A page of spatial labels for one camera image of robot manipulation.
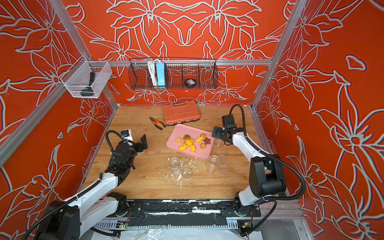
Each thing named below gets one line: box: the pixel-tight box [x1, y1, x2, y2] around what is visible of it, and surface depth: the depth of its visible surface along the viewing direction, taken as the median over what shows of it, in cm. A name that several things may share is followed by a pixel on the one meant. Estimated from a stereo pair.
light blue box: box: [156, 62, 166, 86], surface depth 92 cm
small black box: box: [185, 78, 196, 86], surface depth 97 cm
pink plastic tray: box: [192, 128, 215, 160], surface depth 97 cm
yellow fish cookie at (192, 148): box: [190, 144, 197, 153], surface depth 96 cm
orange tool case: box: [163, 100, 201, 126], surface depth 112 cm
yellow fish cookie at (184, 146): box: [178, 139, 193, 151], surface depth 97 cm
